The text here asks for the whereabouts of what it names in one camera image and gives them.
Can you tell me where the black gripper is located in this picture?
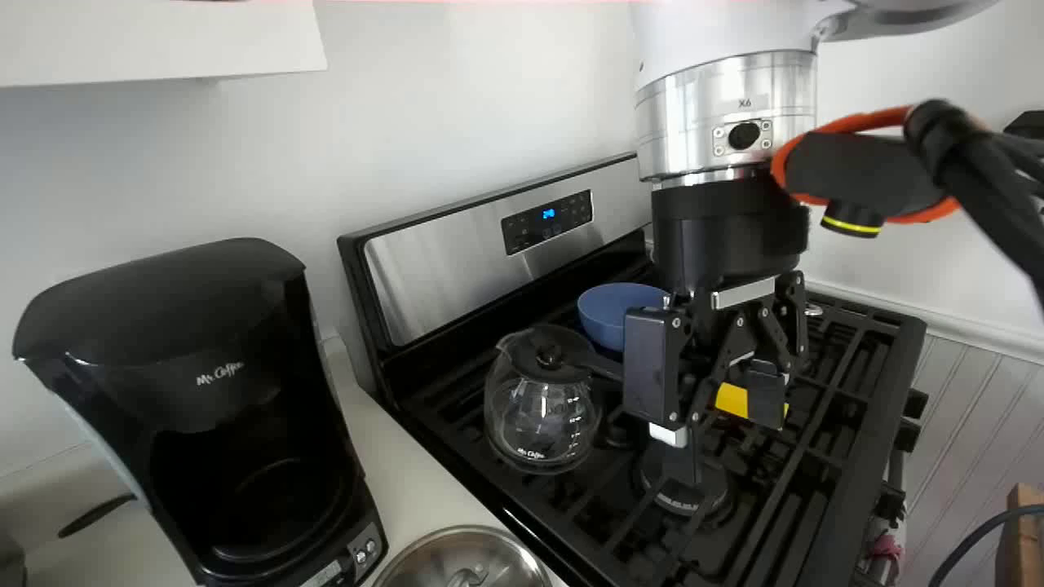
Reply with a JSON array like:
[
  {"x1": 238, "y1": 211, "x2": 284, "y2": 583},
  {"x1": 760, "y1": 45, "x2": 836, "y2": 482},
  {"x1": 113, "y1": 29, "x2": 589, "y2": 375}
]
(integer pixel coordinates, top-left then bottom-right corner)
[{"x1": 645, "y1": 174, "x2": 816, "y2": 433}]

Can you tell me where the yellow block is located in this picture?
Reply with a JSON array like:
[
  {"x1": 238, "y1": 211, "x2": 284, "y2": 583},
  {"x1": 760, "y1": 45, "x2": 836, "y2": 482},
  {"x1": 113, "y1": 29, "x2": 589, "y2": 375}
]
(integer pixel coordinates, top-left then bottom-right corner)
[{"x1": 712, "y1": 377, "x2": 757, "y2": 422}]

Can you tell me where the blue bowl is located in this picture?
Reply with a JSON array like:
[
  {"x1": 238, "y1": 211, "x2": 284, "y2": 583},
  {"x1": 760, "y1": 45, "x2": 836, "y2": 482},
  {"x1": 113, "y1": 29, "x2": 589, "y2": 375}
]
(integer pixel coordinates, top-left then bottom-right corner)
[{"x1": 574, "y1": 279, "x2": 669, "y2": 357}]

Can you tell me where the stainless steel bowl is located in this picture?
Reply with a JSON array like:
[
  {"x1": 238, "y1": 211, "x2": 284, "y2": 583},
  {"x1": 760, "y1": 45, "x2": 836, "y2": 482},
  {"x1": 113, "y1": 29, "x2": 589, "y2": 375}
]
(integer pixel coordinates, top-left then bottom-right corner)
[{"x1": 370, "y1": 521, "x2": 554, "y2": 587}]

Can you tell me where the round black burner cap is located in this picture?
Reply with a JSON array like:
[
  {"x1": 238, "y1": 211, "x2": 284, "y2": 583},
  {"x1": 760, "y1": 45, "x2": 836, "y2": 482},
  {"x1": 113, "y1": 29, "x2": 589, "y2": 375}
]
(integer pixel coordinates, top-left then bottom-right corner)
[{"x1": 637, "y1": 440, "x2": 735, "y2": 521}]

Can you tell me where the black stove knob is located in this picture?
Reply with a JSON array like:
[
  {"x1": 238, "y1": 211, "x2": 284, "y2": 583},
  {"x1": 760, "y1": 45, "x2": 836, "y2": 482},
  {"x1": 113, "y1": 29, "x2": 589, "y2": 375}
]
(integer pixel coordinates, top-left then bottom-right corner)
[
  {"x1": 897, "y1": 384, "x2": 933, "y2": 428},
  {"x1": 885, "y1": 429, "x2": 923, "y2": 482}
]

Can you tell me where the glass coffee carafe black lid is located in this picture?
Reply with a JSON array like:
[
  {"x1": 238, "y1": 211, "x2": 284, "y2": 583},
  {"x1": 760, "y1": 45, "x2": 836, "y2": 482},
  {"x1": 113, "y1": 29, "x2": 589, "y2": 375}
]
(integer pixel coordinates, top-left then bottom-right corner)
[{"x1": 480, "y1": 321, "x2": 605, "y2": 476}]

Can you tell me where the black stove control display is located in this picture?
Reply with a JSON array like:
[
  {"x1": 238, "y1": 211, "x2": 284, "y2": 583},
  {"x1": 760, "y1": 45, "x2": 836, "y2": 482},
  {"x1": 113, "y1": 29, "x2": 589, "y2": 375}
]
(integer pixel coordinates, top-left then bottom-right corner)
[{"x1": 500, "y1": 185, "x2": 595, "y2": 260}]

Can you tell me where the stainless steel gas stove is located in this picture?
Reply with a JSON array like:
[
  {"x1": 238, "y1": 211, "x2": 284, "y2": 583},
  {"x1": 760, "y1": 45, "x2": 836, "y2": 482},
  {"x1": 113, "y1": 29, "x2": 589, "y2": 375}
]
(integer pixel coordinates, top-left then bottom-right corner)
[{"x1": 334, "y1": 151, "x2": 933, "y2": 587}]

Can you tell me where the cardboard box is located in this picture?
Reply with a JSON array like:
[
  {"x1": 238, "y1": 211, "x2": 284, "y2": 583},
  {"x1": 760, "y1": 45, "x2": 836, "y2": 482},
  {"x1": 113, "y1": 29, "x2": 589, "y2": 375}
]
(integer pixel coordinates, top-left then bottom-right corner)
[{"x1": 996, "y1": 480, "x2": 1044, "y2": 587}]

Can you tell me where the black drip coffee maker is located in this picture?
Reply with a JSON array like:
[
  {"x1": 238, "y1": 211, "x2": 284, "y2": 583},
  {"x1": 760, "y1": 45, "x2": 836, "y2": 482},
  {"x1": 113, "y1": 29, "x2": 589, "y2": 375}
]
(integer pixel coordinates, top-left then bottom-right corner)
[{"x1": 8, "y1": 233, "x2": 391, "y2": 587}]

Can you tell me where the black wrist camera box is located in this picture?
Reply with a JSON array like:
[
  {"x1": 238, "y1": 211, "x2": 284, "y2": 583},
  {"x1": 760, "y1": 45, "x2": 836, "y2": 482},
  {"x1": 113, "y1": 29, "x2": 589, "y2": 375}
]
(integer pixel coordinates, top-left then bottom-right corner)
[{"x1": 618, "y1": 304, "x2": 699, "y2": 429}]

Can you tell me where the black connector with yellow ring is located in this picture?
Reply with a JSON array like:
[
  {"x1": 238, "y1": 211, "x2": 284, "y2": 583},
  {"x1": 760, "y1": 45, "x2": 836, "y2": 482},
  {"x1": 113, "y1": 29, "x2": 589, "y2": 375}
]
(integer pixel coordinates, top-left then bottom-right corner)
[{"x1": 819, "y1": 198, "x2": 887, "y2": 240}]

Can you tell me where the orange cable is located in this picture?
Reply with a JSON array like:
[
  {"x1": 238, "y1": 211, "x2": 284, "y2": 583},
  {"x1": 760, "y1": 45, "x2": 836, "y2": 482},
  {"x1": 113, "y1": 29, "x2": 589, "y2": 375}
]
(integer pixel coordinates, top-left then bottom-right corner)
[{"x1": 765, "y1": 104, "x2": 966, "y2": 230}]

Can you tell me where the black cable bundle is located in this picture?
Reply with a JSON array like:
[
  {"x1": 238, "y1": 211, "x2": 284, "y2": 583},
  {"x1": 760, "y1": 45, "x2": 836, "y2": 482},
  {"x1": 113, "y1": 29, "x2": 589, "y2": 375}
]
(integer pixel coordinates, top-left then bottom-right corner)
[{"x1": 899, "y1": 93, "x2": 1044, "y2": 308}]

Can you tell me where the thin black floor cable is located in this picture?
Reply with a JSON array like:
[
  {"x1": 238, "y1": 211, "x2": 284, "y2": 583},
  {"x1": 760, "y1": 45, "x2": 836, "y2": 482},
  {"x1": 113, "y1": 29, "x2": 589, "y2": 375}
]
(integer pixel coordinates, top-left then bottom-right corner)
[{"x1": 925, "y1": 501, "x2": 1044, "y2": 587}]

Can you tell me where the white wall cabinet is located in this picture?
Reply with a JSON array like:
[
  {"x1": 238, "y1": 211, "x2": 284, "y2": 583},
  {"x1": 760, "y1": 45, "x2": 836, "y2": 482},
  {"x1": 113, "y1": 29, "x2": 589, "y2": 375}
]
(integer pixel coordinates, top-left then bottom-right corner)
[{"x1": 0, "y1": 0, "x2": 328, "y2": 92}]

